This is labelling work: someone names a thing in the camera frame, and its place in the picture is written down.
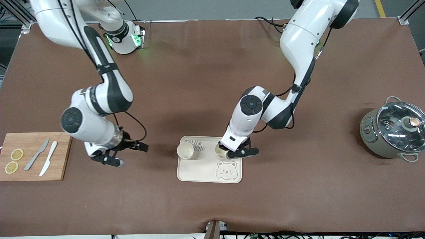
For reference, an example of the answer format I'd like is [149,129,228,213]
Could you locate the brown table cover mat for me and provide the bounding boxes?
[0,17,425,235]

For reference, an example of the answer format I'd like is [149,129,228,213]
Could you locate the grey-green electric cooking pot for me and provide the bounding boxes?
[360,96,425,163]

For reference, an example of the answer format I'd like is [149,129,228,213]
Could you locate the white plastic cup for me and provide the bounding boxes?
[177,142,195,160]
[215,143,230,160]

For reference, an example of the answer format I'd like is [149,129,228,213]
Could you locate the aluminium frame strut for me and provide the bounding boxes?
[0,0,34,34]
[398,0,421,26]

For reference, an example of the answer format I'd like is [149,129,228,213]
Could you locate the black right base cable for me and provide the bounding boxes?
[125,0,140,22]

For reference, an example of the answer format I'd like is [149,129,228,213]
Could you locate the black left base cables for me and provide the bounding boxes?
[255,16,288,34]

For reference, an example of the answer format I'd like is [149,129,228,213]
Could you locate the glass pot lid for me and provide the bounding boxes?
[376,101,425,153]

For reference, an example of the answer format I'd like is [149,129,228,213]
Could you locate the aluminium table edge rail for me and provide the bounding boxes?
[143,19,286,25]

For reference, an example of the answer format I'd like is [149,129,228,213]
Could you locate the white plastic knife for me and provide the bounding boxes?
[39,141,58,177]

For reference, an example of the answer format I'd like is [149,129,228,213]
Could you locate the grey plastic knife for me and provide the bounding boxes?
[24,138,50,171]

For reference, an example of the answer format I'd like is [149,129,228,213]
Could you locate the beige bear print tray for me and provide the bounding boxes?
[177,136,243,184]

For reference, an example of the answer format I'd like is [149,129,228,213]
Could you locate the wooden cutting board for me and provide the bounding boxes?
[0,132,73,182]

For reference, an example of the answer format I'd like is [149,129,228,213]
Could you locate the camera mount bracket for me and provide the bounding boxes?
[205,220,229,239]

